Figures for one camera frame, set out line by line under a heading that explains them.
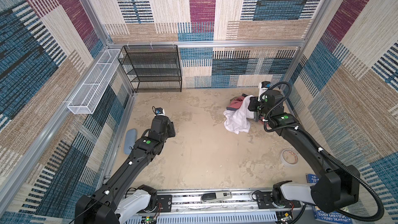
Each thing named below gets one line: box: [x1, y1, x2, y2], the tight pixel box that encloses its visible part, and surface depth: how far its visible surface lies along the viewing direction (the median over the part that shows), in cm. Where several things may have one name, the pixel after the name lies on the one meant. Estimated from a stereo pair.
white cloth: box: [223, 94, 255, 135], surface depth 96 cm
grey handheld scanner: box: [200, 191, 233, 204], surface depth 74 cm
